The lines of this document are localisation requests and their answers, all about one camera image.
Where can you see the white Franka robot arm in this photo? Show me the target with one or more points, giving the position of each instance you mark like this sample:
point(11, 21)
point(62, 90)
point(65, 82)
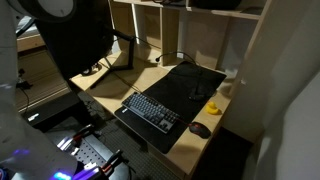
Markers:
point(13, 100)

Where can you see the black desk mat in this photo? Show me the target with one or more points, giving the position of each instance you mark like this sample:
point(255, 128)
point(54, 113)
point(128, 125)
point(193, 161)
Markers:
point(186, 83)

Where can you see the wooden shelf unit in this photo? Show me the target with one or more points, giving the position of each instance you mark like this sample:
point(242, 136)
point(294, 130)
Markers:
point(206, 40)

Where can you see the grey and black keyboard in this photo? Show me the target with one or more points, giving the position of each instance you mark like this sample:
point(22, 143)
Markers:
point(150, 111)

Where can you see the black monitor stand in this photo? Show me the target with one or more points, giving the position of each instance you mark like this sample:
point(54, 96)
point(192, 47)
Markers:
point(131, 53)

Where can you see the yellow rubber duck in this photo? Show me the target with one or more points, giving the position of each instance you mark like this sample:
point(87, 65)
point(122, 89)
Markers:
point(211, 108)

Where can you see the black and red mouse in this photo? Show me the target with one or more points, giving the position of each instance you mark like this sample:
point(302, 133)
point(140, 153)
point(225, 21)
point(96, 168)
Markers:
point(200, 130)

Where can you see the small black round object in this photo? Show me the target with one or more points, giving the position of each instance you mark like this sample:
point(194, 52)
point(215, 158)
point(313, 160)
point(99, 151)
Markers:
point(90, 70)

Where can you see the black monitor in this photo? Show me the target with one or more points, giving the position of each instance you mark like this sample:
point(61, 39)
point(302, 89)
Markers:
point(80, 43)

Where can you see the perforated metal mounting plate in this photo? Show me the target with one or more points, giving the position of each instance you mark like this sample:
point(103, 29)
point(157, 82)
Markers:
point(86, 153)

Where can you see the black bag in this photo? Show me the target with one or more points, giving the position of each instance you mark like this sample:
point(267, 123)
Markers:
point(218, 3)

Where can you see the black computer case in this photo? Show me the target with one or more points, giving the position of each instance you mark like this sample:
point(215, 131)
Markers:
point(53, 110)

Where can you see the white wall outlet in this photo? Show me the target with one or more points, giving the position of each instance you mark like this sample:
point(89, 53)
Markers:
point(180, 55)

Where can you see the white wall sticker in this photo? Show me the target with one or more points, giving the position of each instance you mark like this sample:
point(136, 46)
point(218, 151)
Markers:
point(244, 81)

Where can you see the black camera tripod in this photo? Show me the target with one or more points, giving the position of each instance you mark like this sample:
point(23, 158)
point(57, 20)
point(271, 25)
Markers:
point(23, 83)

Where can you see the wooden bed rail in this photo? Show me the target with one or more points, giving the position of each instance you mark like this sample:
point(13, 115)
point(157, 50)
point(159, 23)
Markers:
point(31, 42)

